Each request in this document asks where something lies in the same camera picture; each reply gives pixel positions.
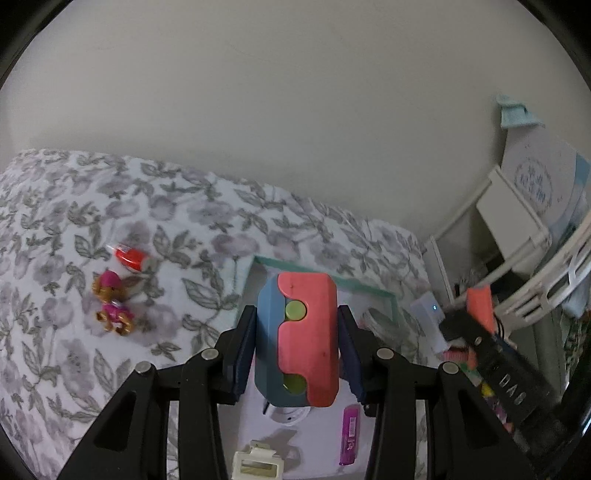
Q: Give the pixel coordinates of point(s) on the floral grey white blanket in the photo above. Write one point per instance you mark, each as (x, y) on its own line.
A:
(59, 212)

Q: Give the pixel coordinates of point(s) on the brown puppy toy figure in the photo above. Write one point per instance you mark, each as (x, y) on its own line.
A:
(114, 315)

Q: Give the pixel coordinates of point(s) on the small pink blue toy block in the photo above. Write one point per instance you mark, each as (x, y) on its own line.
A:
(479, 305)

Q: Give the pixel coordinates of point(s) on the light teal cloth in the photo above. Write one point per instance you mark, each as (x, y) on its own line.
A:
(515, 114)

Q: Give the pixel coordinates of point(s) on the purple lip balm tube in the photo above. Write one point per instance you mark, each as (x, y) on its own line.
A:
(350, 435)

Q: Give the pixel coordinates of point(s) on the red toy piece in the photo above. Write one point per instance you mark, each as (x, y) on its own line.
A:
(131, 258)

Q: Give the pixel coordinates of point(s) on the white plastic shelf rack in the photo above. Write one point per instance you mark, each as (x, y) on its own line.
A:
(522, 238)

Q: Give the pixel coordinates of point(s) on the white card with emblem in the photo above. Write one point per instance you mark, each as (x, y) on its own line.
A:
(551, 174)

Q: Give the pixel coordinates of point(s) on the round tin with beads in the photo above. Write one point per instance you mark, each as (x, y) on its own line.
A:
(380, 325)

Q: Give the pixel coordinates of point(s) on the pink knitted cloth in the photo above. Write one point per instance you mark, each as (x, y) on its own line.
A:
(466, 358)

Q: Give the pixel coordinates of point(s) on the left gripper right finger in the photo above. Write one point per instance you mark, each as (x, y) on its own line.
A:
(466, 440)

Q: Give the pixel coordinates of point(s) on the teal cardboard box lid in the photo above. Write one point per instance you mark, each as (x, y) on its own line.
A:
(310, 449)

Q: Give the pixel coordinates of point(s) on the large pink blue toy block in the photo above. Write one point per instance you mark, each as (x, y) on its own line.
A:
(297, 352)

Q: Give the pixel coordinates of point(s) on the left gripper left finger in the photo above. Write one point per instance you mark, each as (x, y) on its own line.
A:
(128, 439)

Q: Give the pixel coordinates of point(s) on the white round plastic case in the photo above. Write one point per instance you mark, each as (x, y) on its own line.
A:
(286, 416)

